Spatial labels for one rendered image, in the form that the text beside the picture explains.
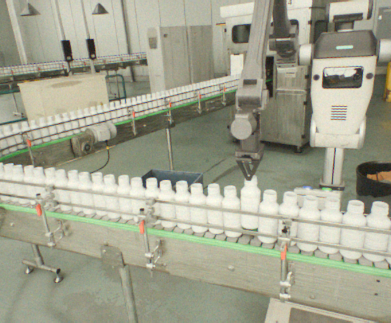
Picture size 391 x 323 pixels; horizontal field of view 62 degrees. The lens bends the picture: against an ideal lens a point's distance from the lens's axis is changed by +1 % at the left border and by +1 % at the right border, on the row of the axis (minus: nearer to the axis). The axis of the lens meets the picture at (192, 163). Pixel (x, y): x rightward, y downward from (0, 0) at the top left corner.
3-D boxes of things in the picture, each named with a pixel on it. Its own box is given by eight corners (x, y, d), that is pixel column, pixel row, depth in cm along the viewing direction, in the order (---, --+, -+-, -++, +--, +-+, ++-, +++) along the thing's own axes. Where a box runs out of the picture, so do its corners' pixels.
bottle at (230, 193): (238, 239, 103) (234, 193, 98) (221, 235, 107) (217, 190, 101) (245, 230, 108) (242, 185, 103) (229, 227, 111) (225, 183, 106)
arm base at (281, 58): (296, 63, 139) (299, 36, 141) (295, 54, 132) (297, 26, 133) (275, 64, 143) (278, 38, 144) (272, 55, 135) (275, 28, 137)
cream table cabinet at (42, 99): (95, 140, 594) (83, 74, 552) (117, 145, 556) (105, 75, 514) (36, 159, 518) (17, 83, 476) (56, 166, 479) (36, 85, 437)
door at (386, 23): (371, 75, 1107) (379, 7, 1032) (370, 75, 1115) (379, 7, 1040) (405, 75, 1069) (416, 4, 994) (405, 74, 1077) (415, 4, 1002)
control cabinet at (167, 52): (177, 111, 793) (169, 25, 725) (192, 112, 762) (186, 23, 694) (153, 118, 736) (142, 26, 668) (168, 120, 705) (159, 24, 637)
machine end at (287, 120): (271, 120, 640) (274, 8, 569) (341, 128, 559) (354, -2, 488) (225, 142, 529) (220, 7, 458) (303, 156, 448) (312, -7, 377)
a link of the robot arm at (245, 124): (269, 88, 90) (238, 87, 94) (260, 94, 80) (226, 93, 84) (267, 130, 95) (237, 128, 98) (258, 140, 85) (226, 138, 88)
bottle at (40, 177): (56, 200, 141) (48, 165, 135) (51, 207, 136) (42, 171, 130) (43, 201, 141) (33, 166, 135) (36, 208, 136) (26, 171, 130)
